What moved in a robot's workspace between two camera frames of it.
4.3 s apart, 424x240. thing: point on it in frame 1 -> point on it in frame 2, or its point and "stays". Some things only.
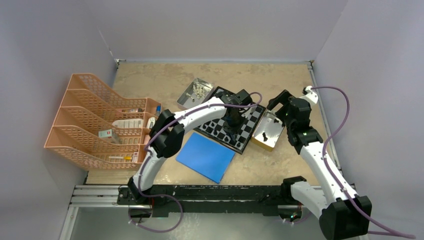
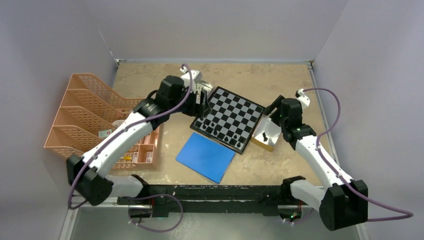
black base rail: (180, 199) stays
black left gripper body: (233, 125) -> (190, 107)
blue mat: (208, 159) stays
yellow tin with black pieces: (268, 131) stays
